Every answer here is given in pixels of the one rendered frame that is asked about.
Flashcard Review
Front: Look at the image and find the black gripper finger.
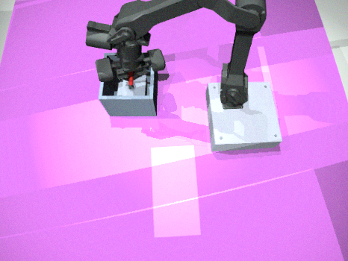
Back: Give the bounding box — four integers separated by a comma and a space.
116, 72, 130, 81
133, 69, 147, 81

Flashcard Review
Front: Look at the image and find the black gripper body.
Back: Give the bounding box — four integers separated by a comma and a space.
95, 48, 166, 82

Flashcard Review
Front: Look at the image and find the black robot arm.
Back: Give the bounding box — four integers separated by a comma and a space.
85, 0, 267, 109

